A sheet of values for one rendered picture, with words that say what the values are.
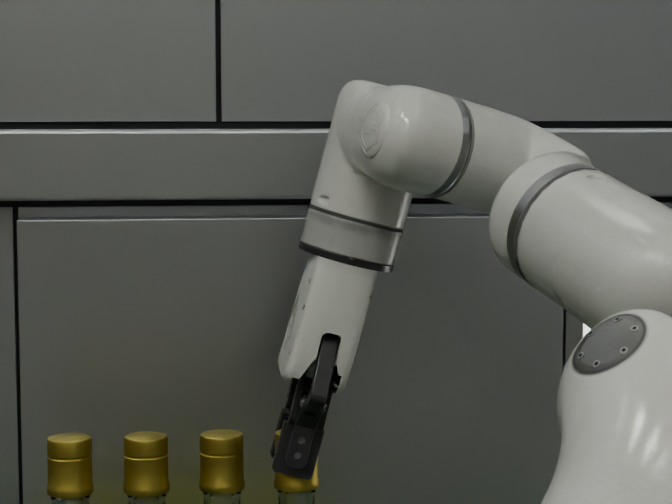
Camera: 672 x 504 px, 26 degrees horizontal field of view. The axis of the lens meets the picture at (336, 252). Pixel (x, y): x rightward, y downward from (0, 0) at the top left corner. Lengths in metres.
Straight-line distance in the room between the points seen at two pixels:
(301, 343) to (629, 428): 0.43
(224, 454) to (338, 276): 0.17
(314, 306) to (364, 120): 0.15
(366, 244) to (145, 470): 0.24
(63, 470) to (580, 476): 0.53
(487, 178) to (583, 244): 0.21
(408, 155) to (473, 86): 0.29
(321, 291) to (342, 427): 0.22
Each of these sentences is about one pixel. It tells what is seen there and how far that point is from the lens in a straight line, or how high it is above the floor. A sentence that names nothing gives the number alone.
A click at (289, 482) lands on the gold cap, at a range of 1.14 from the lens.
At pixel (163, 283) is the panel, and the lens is 1.24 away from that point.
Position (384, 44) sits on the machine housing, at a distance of 1.27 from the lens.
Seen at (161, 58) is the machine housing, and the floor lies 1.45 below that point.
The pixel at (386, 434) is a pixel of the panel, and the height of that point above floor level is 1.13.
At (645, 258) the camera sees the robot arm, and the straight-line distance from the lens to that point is 0.82.
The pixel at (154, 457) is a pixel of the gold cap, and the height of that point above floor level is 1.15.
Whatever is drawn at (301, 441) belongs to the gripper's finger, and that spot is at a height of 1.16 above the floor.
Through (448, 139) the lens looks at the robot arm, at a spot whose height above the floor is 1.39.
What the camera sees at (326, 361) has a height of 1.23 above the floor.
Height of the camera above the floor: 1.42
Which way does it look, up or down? 6 degrees down
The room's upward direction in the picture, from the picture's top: straight up
